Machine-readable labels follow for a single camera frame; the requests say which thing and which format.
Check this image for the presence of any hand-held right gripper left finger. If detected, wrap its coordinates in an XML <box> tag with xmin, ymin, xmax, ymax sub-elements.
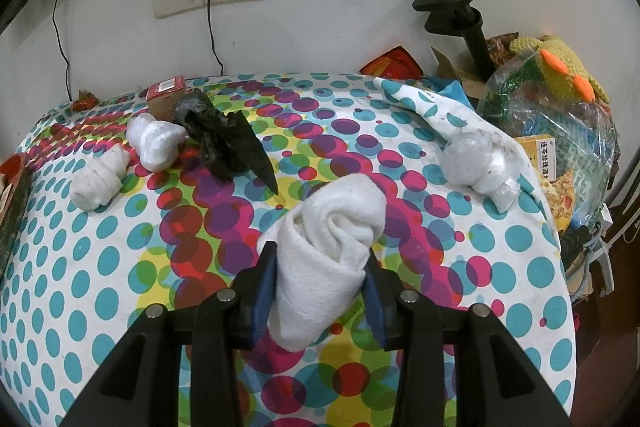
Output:
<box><xmin>60</xmin><ymin>241</ymin><xmax>278</xmax><ymax>427</ymax></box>

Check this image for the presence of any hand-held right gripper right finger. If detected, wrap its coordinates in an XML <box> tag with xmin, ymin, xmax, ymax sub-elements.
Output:
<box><xmin>362</xmin><ymin>254</ymin><xmax>573</xmax><ymax>427</ymax></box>

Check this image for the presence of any large white sock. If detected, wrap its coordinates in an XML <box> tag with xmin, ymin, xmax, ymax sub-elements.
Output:
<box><xmin>267</xmin><ymin>173</ymin><xmax>388</xmax><ymax>353</ymax></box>

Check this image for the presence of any white plastic bag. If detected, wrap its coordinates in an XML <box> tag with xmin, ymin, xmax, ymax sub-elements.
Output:
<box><xmin>125</xmin><ymin>114</ymin><xmax>187</xmax><ymax>172</ymax></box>

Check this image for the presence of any red brown small box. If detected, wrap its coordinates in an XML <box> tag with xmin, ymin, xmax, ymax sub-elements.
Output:
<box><xmin>146</xmin><ymin>76</ymin><xmax>187</xmax><ymax>120</ymax></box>

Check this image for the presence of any red round tray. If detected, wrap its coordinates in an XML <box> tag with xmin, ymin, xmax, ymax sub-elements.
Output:
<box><xmin>0</xmin><ymin>152</ymin><xmax>33</xmax><ymax>268</ymax></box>

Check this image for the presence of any black plastic bag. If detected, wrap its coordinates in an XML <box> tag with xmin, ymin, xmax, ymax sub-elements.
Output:
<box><xmin>172</xmin><ymin>88</ymin><xmax>279</xmax><ymax>196</ymax></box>

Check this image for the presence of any colourful dotted tablecloth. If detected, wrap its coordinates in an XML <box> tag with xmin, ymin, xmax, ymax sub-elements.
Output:
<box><xmin>0</xmin><ymin>72</ymin><xmax>578</xmax><ymax>427</ymax></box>

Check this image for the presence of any crumpled clear plastic bag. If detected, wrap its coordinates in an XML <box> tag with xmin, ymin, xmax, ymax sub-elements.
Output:
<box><xmin>440</xmin><ymin>129</ymin><xmax>523</xmax><ymax>210</ymax></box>

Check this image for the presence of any orange snack packet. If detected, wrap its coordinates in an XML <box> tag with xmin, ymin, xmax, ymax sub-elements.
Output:
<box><xmin>542</xmin><ymin>169</ymin><xmax>576</xmax><ymax>233</ymax></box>

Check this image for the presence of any yellow medicine box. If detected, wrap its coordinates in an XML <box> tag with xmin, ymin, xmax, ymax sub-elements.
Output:
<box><xmin>515</xmin><ymin>134</ymin><xmax>558</xmax><ymax>188</ymax></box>

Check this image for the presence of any blue cloth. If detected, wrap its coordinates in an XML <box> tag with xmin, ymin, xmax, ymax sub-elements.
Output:
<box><xmin>425</xmin><ymin>77</ymin><xmax>473</xmax><ymax>108</ymax></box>

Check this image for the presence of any red snack packet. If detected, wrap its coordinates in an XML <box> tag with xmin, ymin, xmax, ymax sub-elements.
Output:
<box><xmin>360</xmin><ymin>47</ymin><xmax>423</xmax><ymax>80</ymax></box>

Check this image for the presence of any brown cardboard box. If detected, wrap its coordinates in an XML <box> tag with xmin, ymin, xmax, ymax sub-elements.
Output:
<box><xmin>430</xmin><ymin>47</ymin><xmax>493</xmax><ymax>100</ymax></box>

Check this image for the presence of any clear bag of packets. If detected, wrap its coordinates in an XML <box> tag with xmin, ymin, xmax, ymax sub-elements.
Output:
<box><xmin>475</xmin><ymin>57</ymin><xmax>621</xmax><ymax>233</ymax></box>

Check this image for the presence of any brown patterned packet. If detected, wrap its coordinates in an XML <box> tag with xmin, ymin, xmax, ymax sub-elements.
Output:
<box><xmin>485</xmin><ymin>32</ymin><xmax>531</xmax><ymax>68</ymax></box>

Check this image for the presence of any yellow knitted toy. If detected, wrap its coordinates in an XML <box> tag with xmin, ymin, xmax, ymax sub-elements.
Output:
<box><xmin>510</xmin><ymin>35</ymin><xmax>611</xmax><ymax>104</ymax></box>

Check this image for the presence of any white plastic frame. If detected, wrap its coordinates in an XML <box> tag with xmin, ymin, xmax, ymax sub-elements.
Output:
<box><xmin>592</xmin><ymin>202</ymin><xmax>616</xmax><ymax>298</ymax></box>

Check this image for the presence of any black adapter cable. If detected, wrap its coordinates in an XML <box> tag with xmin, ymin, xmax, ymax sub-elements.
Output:
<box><xmin>205</xmin><ymin>0</ymin><xmax>225</xmax><ymax>76</ymax></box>

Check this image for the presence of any black television cable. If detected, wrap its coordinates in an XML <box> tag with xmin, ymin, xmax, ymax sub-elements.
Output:
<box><xmin>52</xmin><ymin>0</ymin><xmax>73</xmax><ymax>102</ymax></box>

